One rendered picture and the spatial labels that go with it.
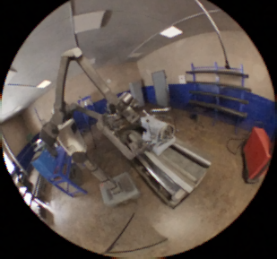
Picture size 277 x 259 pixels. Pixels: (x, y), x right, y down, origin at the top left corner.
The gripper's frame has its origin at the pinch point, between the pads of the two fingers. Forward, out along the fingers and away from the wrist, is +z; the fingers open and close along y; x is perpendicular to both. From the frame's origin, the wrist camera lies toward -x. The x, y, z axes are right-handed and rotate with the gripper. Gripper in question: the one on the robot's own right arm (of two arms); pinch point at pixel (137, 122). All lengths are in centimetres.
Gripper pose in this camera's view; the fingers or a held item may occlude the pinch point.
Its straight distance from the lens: 61.0
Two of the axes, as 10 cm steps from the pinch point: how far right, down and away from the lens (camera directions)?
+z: 6.2, 5.7, 5.4
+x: -6.3, 7.7, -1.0
